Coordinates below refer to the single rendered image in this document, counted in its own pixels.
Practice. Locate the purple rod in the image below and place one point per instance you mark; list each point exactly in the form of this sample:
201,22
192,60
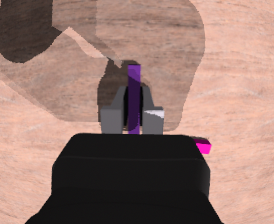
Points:
134,79

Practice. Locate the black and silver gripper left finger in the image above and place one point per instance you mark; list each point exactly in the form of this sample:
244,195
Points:
114,117

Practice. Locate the small magenta block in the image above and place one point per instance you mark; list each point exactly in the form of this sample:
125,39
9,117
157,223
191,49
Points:
204,145

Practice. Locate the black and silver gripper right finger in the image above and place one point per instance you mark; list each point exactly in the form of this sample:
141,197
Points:
151,117

